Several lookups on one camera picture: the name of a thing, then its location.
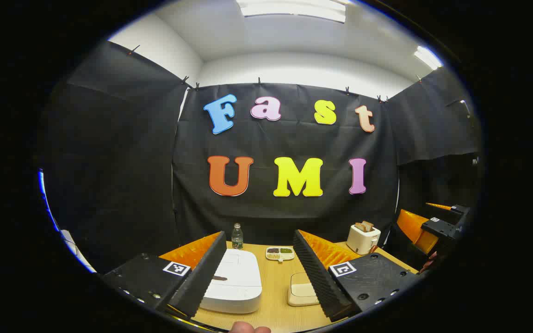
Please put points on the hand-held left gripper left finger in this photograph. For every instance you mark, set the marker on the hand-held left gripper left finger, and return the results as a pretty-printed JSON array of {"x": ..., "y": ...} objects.
[{"x": 201, "y": 277}]

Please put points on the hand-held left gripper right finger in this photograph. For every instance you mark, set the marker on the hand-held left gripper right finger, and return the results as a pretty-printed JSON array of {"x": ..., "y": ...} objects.
[{"x": 317, "y": 277}]

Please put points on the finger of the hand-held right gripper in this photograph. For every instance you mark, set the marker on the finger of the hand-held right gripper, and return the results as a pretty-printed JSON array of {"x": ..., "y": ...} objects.
[
  {"x": 442, "y": 227},
  {"x": 458, "y": 209}
]

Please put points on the white rice cooker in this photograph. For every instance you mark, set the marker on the white rice cooker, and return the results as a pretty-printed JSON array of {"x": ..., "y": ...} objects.
[{"x": 238, "y": 277}]

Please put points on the clear plastic container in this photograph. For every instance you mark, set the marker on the clear plastic container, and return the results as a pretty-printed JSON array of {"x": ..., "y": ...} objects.
[{"x": 300, "y": 290}]

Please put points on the white divided grain tray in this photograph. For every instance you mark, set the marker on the white divided grain tray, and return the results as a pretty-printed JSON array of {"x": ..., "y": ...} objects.
[{"x": 279, "y": 252}]

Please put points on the clear plastic water bottle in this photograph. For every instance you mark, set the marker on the clear plastic water bottle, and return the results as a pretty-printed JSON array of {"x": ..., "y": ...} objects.
[{"x": 237, "y": 238}]

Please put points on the white toaster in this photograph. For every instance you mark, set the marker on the white toaster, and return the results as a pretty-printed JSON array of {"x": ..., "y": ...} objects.
[{"x": 361, "y": 243}]

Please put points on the toast bread slice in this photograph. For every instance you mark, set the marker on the toast bread slice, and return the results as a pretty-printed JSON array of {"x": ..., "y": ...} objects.
[
  {"x": 369, "y": 225},
  {"x": 360, "y": 227}
]

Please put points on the black backdrop cloth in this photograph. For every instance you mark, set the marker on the black backdrop cloth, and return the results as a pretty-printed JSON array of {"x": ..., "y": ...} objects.
[{"x": 266, "y": 217}]

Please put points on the dark metal stand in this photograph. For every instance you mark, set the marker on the dark metal stand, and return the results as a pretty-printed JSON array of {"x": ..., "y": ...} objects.
[{"x": 466, "y": 107}]

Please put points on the small ceiling light panel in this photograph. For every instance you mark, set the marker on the small ceiling light panel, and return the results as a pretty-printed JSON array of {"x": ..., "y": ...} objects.
[{"x": 427, "y": 58}]

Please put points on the large ceiling light panel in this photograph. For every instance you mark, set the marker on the large ceiling light panel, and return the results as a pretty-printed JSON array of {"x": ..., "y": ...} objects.
[{"x": 294, "y": 9}]

